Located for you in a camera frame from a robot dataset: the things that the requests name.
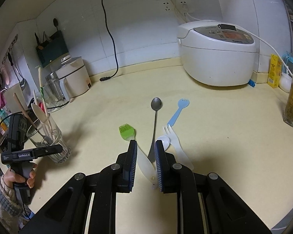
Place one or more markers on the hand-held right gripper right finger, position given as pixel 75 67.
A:
pixel 158 168

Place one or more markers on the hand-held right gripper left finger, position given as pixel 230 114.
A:
pixel 133 168

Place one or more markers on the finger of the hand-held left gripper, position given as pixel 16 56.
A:
pixel 47 150

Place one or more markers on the clear glass cup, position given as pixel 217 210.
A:
pixel 61 148

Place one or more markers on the white plastic spoon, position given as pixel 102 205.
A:
pixel 164 142

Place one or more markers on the white plastic fork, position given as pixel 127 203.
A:
pixel 179 148

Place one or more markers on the beige rice spoon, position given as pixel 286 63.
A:
pixel 37 113

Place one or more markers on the green silicone brush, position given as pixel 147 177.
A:
pixel 126 131

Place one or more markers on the red rice spoon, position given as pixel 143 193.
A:
pixel 42 106

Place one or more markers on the disposable chopsticks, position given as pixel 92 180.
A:
pixel 42 90

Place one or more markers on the light blue plastic fork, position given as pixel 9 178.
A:
pixel 178 112

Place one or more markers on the metal spoon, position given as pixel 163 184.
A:
pixel 156 104

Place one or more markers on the person's left forearm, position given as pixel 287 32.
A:
pixel 2 199

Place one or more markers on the person's left hand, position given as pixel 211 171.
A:
pixel 19 181

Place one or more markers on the pale plastic cutting board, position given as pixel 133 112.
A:
pixel 15 97

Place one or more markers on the tall glass jar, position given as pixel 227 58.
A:
pixel 55 92

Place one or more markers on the hanging metal ladle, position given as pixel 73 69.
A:
pixel 18 73

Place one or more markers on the clear glass jar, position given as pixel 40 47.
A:
pixel 52 76

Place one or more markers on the white electric pot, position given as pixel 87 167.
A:
pixel 75 78

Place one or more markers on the dark chopsticks bundle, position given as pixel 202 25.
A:
pixel 39 39

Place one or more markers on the black spoon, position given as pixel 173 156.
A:
pixel 55 24

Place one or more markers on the white rice cooker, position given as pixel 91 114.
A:
pixel 214 61

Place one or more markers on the glass of tea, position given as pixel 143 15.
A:
pixel 292 102

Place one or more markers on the yellow carton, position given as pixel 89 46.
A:
pixel 274 70

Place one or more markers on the small white jar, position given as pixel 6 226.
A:
pixel 285 82

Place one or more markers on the blue lidded pitcher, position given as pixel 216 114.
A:
pixel 291 62

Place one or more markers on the wall hook rail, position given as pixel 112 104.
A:
pixel 9 46

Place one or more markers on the teal wall utensil holder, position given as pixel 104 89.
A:
pixel 52 51

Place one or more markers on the white wall socket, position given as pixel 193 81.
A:
pixel 167 6
pixel 184 6

